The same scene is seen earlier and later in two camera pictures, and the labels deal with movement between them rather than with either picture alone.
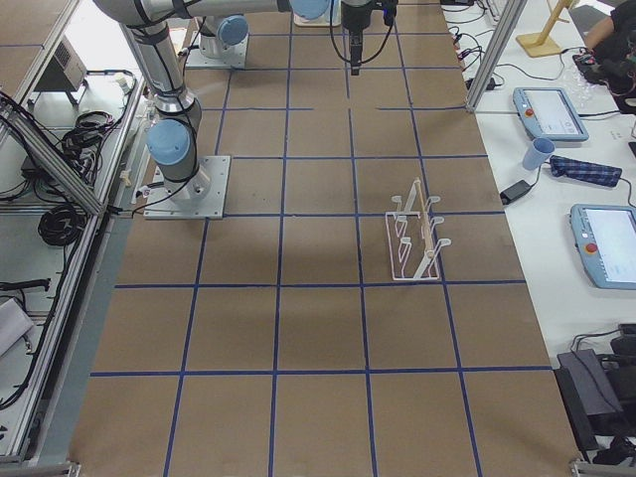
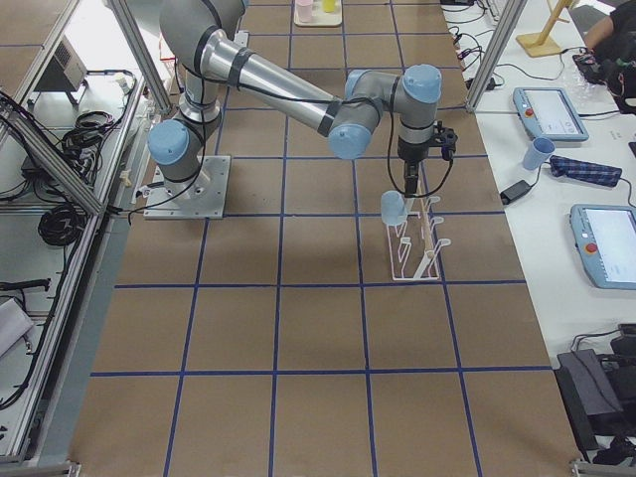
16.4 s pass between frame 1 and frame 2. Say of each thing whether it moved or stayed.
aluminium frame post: stayed
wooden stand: stayed
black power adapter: stayed
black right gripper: moved
